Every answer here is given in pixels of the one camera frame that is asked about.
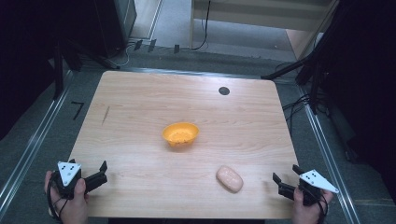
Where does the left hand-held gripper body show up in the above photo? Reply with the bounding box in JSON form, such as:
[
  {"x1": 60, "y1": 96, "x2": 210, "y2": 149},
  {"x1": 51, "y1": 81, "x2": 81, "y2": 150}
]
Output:
[{"x1": 55, "y1": 161, "x2": 108, "y2": 201}]

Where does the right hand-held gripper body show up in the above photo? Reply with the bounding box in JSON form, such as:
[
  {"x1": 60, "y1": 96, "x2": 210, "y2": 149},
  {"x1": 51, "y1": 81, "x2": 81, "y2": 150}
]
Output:
[{"x1": 277, "y1": 169, "x2": 340, "y2": 207}]

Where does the pink oval soap bar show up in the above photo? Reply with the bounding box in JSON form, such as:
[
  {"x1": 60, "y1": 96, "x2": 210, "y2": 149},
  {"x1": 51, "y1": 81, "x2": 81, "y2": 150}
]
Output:
[{"x1": 216, "y1": 165, "x2": 245, "y2": 194}]

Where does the orange plastic bowl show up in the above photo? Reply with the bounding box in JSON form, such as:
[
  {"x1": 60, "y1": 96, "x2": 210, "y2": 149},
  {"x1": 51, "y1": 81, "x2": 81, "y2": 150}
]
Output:
[{"x1": 162, "y1": 121, "x2": 201, "y2": 147}]

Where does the person's right hand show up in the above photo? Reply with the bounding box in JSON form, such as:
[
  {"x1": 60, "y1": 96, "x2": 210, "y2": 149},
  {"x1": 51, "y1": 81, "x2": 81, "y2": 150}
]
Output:
[{"x1": 290, "y1": 186, "x2": 334, "y2": 224}]

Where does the person's left hand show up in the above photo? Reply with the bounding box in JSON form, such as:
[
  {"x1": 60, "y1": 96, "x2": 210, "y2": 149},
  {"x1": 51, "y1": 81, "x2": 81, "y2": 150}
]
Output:
[{"x1": 44, "y1": 170, "x2": 91, "y2": 224}]

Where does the black metal stand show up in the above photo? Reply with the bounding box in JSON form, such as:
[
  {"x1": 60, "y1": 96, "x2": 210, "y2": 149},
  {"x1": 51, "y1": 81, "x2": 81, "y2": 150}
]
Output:
[
  {"x1": 261, "y1": 18, "x2": 347, "y2": 116},
  {"x1": 49, "y1": 36, "x2": 121, "y2": 101}
]

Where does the dark cabinet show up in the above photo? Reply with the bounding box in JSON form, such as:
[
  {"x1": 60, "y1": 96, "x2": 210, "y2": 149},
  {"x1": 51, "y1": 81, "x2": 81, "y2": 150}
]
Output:
[{"x1": 92, "y1": 0, "x2": 138, "y2": 59}]

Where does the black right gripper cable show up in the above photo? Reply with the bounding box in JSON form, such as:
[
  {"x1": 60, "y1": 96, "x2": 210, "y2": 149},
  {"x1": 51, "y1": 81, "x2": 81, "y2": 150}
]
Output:
[{"x1": 306, "y1": 186, "x2": 330, "y2": 224}]

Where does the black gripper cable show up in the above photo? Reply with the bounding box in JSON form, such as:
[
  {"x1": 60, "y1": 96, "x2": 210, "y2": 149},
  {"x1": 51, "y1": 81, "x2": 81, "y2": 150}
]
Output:
[
  {"x1": 306, "y1": 186, "x2": 330, "y2": 224},
  {"x1": 46, "y1": 172, "x2": 70, "y2": 222}
]

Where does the metal floor rail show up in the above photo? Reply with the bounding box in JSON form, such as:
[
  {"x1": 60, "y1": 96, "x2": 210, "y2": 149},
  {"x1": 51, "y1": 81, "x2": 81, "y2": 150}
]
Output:
[
  {"x1": 298, "y1": 87, "x2": 362, "y2": 224},
  {"x1": 0, "y1": 70, "x2": 74, "y2": 216}
]

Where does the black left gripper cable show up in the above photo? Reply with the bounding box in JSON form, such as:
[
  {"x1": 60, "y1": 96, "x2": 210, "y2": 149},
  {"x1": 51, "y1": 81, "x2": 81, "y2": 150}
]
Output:
[{"x1": 46, "y1": 172, "x2": 70, "y2": 222}]

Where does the black floor cables bundle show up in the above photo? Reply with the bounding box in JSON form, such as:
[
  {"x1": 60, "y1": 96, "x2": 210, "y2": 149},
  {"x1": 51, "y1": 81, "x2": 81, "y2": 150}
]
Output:
[{"x1": 281, "y1": 62, "x2": 331, "y2": 132}]

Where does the white cable on floor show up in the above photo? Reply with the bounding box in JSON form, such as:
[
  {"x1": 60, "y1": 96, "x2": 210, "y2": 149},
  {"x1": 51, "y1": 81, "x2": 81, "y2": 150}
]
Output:
[{"x1": 116, "y1": 42, "x2": 135, "y2": 67}]

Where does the black hanging cable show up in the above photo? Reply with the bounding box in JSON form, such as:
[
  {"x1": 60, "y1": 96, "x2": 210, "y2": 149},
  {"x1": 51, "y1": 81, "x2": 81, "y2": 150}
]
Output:
[{"x1": 189, "y1": 0, "x2": 212, "y2": 51}]

